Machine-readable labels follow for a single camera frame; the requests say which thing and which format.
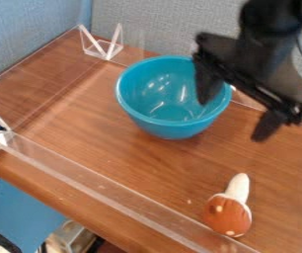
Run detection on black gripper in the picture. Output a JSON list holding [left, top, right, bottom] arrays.
[[193, 32, 302, 142]]

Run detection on brown spotted toy mushroom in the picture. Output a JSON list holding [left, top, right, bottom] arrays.
[[205, 173, 253, 237]]

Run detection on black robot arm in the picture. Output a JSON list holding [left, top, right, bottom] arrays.
[[193, 0, 302, 142]]

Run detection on blue plastic bowl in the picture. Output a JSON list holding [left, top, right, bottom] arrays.
[[115, 55, 233, 139]]

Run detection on clear acrylic back barrier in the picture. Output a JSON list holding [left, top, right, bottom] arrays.
[[112, 29, 302, 130]]

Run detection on clear acrylic barrier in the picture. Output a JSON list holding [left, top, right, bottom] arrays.
[[0, 132, 259, 253], [112, 29, 302, 130]]

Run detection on clear acrylic front barrier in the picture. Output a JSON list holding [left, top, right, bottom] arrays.
[[0, 132, 259, 253]]

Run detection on clear box under table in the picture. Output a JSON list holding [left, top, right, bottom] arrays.
[[36, 219, 98, 253]]

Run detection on clear acrylic corner bracket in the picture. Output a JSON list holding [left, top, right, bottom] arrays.
[[78, 24, 124, 60]]

